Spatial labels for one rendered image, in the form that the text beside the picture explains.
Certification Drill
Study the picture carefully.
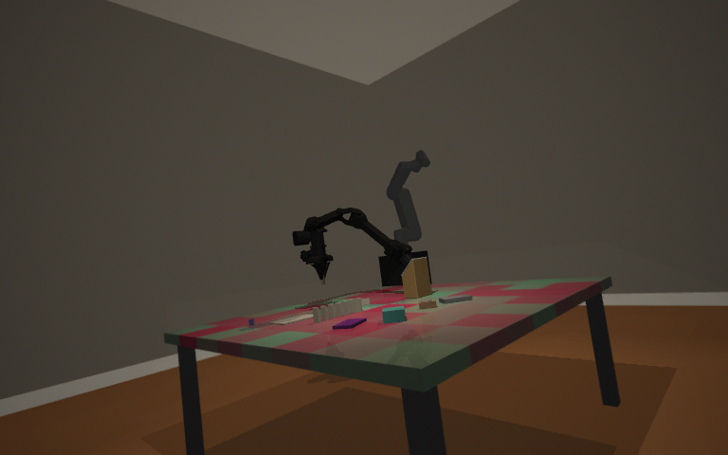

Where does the purple rectangular block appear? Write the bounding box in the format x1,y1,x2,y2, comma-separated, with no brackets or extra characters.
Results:
333,318,367,329

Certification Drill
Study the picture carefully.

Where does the teal rectangular block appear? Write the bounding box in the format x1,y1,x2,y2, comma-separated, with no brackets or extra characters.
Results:
382,306,406,323

